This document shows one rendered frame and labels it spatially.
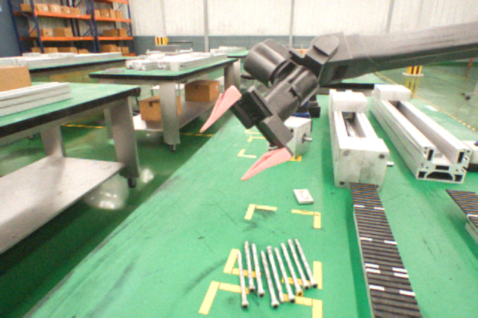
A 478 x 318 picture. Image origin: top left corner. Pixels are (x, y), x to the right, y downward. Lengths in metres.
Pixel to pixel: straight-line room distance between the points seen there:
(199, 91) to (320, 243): 4.12
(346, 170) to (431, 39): 0.29
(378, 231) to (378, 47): 0.31
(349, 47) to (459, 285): 0.39
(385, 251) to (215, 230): 0.27
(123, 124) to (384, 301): 2.11
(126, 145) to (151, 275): 1.94
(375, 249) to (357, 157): 0.27
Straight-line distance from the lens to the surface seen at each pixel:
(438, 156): 0.89
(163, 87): 3.04
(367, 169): 0.72
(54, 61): 4.50
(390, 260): 0.49
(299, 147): 0.88
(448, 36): 0.66
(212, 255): 0.50
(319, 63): 0.53
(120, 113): 2.33
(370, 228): 0.54
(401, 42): 0.62
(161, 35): 11.90
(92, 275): 0.52
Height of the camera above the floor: 1.10
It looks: 22 degrees down
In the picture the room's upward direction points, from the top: straight up
